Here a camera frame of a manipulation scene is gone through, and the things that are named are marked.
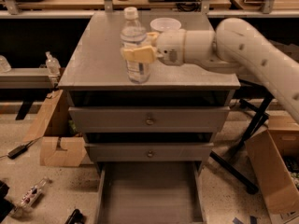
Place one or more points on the grey top drawer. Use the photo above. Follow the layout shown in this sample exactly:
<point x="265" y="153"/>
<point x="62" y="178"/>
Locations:
<point x="149" y="120"/>

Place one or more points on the black bag far left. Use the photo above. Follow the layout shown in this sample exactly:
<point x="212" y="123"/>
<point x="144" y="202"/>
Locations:
<point x="5" y="205"/>

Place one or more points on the grey drawer cabinet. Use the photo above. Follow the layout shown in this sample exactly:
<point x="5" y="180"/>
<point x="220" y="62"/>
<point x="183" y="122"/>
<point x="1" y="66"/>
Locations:
<point x="96" y="76"/>

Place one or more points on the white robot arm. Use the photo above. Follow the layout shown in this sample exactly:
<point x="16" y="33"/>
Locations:
<point x="234" y="43"/>

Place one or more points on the white ceramic bowl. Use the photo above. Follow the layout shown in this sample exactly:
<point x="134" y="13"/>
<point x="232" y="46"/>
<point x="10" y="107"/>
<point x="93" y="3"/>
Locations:
<point x="164" y="24"/>

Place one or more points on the cardboard box on right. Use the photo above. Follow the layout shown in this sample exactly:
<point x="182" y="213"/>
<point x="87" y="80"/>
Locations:
<point x="266" y="151"/>

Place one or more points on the black power adapter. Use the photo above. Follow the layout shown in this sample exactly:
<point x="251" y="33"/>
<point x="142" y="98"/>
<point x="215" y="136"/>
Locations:
<point x="17" y="151"/>

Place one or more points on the clear plastic water bottle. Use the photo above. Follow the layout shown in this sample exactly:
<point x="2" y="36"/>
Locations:
<point x="133" y="34"/>

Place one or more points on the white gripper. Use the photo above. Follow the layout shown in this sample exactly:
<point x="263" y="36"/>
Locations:
<point x="170" y="47"/>

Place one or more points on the grey open bottom drawer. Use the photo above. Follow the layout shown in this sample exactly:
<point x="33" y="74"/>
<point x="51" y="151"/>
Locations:
<point x="150" y="193"/>

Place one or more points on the clear bottle on shelf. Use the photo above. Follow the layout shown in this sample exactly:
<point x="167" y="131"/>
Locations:
<point x="52" y="64"/>

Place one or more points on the grey middle drawer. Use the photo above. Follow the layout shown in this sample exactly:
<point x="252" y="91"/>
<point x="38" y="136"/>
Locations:
<point x="149" y="152"/>

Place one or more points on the cardboard box on left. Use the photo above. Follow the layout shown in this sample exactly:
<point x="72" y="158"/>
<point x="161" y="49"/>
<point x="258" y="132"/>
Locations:
<point x="59" y="147"/>

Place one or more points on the black object on floor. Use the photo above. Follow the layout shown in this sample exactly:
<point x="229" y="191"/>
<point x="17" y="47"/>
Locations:
<point x="75" y="218"/>

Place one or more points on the cardboard box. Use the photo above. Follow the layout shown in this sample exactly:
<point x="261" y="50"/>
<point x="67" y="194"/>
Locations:
<point x="266" y="151"/>
<point x="59" y="147"/>

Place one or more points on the plastic bottle on floor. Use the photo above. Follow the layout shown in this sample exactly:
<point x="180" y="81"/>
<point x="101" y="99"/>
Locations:
<point x="30" y="197"/>

